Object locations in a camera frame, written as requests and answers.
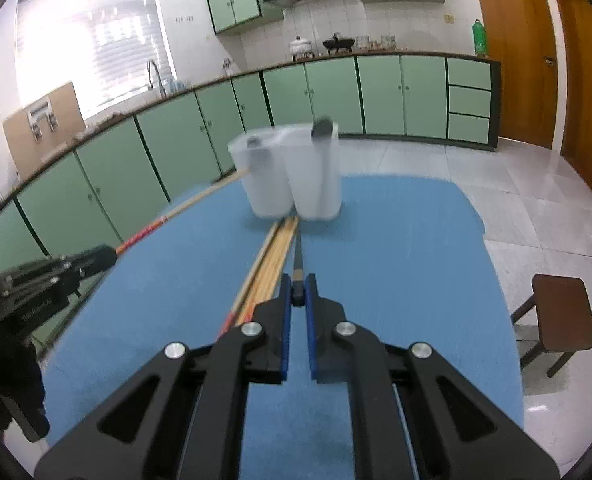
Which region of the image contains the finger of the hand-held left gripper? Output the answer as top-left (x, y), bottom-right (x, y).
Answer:
top-left (0, 244), bottom-right (120, 296)

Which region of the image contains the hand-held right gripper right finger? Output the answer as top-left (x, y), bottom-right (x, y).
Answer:
top-left (303, 272), bottom-right (561, 480)

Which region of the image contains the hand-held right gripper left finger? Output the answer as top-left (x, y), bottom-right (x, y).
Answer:
top-left (34, 272), bottom-right (294, 480)

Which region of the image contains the black chopstick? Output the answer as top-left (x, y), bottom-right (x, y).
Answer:
top-left (292, 230), bottom-right (307, 307)

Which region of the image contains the translucent plastic utensil container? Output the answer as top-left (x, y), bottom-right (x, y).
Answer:
top-left (228, 130), bottom-right (297, 219)
top-left (276, 122), bottom-right (343, 222)

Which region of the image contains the person's left hand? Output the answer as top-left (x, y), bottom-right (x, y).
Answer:
top-left (0, 332), bottom-right (51, 443)

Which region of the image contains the blue table mat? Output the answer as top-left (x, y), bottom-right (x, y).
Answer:
top-left (40, 175), bottom-right (527, 480)

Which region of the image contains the cardboard box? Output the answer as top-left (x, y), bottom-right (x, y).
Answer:
top-left (3, 81), bottom-right (86, 181)

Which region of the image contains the row of green base cabinets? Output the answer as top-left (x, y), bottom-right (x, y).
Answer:
top-left (0, 54), bottom-right (502, 261)

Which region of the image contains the metal kitchen faucet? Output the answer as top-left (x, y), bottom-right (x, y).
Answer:
top-left (146, 59), bottom-right (169, 98)

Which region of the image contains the white window blind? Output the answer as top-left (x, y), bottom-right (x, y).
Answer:
top-left (16, 0), bottom-right (174, 121)

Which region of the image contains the brown wooden stool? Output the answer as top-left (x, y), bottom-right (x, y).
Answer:
top-left (511, 274), bottom-right (592, 378)

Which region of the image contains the white pot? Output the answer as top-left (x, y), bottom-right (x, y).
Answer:
top-left (288, 35), bottom-right (317, 58)

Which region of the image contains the group of glass jars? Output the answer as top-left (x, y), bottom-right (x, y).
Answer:
top-left (356, 35), bottom-right (397, 52)

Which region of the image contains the green plastic bottle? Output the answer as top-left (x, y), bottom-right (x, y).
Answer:
top-left (471, 19), bottom-right (489, 57)

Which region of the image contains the wooden door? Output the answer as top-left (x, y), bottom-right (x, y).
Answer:
top-left (468, 0), bottom-right (559, 150)
top-left (553, 0), bottom-right (592, 196)

